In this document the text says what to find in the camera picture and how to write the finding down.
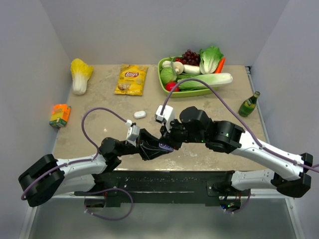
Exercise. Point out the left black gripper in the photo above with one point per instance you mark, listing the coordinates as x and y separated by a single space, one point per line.
148 146

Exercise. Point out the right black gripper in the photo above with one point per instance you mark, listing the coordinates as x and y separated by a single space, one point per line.
168 138

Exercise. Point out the purple earbud charging case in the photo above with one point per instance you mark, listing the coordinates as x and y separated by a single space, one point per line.
166 147

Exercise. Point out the white earbud charging case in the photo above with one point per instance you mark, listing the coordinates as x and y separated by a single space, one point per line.
140 114

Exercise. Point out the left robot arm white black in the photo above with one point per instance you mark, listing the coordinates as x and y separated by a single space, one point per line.
50 176

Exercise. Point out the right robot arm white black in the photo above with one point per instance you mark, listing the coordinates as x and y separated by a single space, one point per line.
284 172

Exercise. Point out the green plastic basket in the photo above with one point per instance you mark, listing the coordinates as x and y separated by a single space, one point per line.
181 94

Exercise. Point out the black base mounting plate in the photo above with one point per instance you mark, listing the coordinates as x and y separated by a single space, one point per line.
158 187

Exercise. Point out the round green cabbage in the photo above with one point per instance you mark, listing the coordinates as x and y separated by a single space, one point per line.
167 75

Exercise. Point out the long green white cabbage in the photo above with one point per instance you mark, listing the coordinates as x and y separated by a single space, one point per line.
213 80

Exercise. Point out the white radish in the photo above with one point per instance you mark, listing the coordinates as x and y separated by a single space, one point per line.
190 69

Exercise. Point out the white mushroom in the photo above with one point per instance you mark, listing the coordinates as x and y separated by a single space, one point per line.
177 66

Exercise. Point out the yellow Lays chips bag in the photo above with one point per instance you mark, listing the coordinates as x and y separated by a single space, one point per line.
131 80

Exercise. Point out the green Perrier bottle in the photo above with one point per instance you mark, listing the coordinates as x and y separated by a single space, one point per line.
249 105

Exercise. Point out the dark red grape bunch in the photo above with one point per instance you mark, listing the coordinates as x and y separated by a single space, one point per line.
190 58

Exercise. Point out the orange carrot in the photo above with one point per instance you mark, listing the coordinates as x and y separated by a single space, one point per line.
220 66

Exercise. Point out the green lettuce head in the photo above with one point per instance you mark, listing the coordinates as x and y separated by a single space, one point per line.
209 59

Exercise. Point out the orange juice carton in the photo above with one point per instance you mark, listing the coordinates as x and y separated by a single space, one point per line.
60 115

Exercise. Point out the yellow napa cabbage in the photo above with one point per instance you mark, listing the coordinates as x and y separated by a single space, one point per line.
81 73

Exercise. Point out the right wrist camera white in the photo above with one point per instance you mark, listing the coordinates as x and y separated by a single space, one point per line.
165 115

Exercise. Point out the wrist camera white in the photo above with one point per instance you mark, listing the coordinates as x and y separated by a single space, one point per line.
132 133
165 115

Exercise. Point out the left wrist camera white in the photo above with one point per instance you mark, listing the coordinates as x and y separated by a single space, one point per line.
132 133

